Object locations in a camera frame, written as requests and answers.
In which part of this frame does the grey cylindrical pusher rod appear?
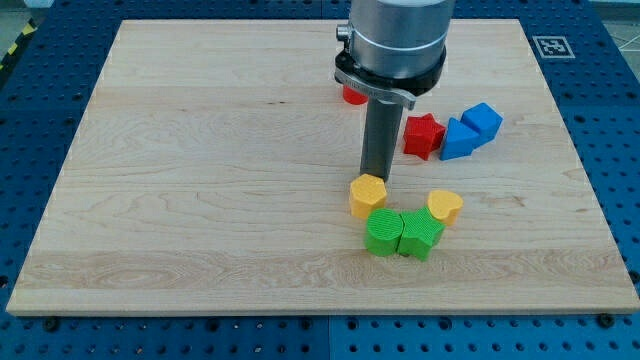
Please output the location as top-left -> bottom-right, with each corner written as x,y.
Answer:
360,98 -> 403,181

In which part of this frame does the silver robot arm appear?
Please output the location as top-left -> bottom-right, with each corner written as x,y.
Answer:
334,0 -> 455,180

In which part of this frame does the red star block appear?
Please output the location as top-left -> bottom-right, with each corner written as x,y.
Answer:
403,113 -> 446,161

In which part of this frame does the green circle block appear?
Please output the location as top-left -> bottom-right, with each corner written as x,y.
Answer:
364,208 -> 404,257

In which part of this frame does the yellow heart block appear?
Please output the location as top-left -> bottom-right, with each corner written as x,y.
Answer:
427,189 -> 464,226

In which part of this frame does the green star block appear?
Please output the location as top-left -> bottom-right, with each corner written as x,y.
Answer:
397,207 -> 446,261

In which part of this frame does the red cylinder block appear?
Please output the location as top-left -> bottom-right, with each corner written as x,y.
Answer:
342,85 -> 368,105

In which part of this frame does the yellow hexagon block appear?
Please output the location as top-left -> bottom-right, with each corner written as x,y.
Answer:
349,174 -> 387,219

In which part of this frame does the blue triangle block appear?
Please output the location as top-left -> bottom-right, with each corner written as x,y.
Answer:
440,118 -> 480,161

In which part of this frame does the blue cube block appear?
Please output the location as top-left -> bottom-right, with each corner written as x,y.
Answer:
461,102 -> 503,148

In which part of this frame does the wooden board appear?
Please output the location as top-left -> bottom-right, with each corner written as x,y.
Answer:
6,19 -> 639,316

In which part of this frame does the white fiducial marker tag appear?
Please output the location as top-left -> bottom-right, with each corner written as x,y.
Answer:
532,35 -> 575,59

